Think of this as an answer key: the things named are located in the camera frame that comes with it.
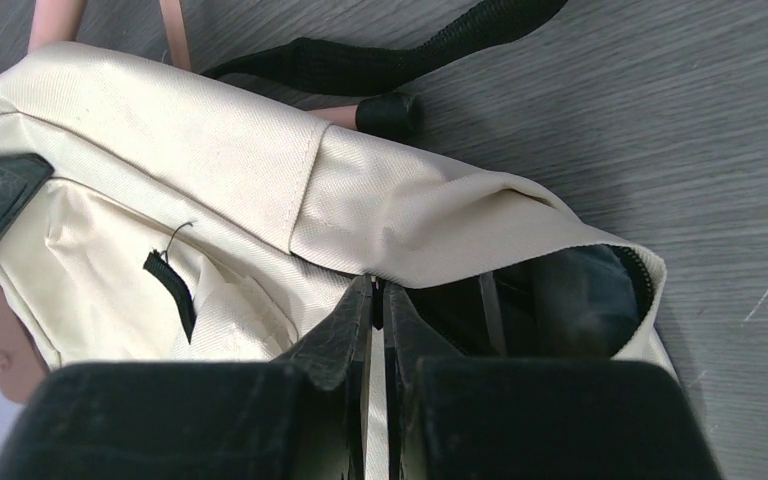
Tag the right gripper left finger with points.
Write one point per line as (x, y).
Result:
(336, 351)

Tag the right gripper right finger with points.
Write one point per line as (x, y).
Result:
(408, 338)

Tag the beige canvas backpack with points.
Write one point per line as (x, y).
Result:
(192, 232)

